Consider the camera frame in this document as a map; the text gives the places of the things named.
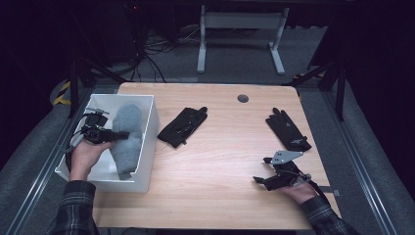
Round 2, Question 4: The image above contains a person's left hand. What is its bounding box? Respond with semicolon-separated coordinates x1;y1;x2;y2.
69;140;115;182

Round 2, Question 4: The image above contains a plain black glove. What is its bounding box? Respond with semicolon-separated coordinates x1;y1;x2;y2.
157;106;208;149

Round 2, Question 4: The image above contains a grey metal rail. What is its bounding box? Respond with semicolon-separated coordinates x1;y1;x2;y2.
6;87;96;235
321;91;397;235

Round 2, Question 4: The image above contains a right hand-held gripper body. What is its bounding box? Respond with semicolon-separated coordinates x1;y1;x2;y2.
265;150;312;191

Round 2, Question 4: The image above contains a person's right hand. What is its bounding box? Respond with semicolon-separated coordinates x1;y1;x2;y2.
282;182;319;205

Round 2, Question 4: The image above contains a white box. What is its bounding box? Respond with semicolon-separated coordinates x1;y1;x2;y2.
54;93;161;194

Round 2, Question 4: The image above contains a white desk frame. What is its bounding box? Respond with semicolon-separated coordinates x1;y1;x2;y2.
196;4;291;75

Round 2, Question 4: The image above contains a yellow and black tape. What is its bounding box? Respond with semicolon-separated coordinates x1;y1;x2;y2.
52;80;72;106

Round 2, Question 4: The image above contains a tangle of black cables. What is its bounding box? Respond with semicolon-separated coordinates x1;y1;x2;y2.
128;23;204;83

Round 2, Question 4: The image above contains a black glove with logo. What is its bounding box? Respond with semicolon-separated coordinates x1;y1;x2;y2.
265;107;312;153

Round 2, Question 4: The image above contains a grey mitten with label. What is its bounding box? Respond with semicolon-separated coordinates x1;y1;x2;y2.
112;103;145;175

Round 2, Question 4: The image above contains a right hand-held gripper cable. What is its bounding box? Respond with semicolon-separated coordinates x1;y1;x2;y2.
304;177;331;201

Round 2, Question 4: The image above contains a black metal stand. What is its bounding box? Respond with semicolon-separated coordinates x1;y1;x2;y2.
67;57;126;119
282;58;347;122

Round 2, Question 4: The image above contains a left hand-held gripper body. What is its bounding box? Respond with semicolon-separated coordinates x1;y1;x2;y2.
79;107;114;145

